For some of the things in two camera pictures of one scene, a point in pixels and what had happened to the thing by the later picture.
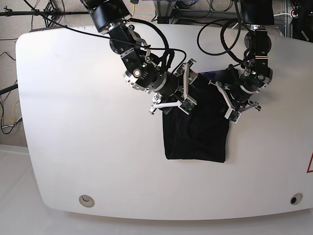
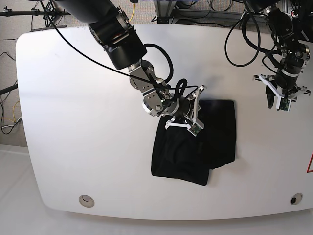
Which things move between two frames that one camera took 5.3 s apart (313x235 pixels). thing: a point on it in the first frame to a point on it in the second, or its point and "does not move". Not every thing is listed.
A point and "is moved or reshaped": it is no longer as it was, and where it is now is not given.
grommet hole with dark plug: [296, 199] does not move
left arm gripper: [167, 84] to [180, 108]
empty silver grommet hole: [86, 200] does not move
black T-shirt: [203, 134] is moved or reshaped
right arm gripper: [251, 82] to [295, 57]
